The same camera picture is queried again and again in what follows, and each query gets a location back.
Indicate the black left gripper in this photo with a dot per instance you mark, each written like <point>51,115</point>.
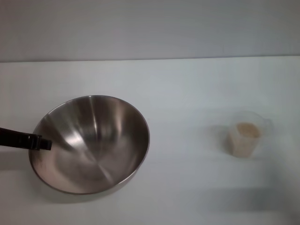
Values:
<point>14,139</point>

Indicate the stainless steel mixing bowl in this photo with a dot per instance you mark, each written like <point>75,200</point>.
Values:
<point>98,150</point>

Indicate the clear plastic measuring cup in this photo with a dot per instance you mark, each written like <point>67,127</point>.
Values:
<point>266,124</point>

